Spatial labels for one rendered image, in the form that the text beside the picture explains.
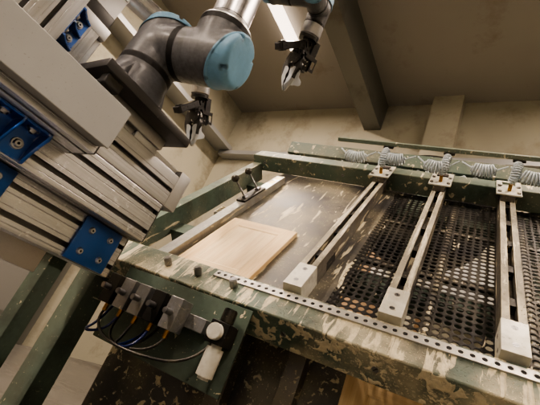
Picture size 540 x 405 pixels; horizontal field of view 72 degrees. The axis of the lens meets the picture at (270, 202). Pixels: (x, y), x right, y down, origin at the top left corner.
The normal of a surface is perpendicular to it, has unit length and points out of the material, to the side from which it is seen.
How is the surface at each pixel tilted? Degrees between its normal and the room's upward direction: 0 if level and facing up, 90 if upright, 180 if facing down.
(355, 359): 141
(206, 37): 100
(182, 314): 90
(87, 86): 90
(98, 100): 90
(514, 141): 90
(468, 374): 51
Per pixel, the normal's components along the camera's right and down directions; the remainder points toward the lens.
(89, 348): 0.82, 0.11
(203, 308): -0.33, -0.50
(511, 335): -0.02, -0.92
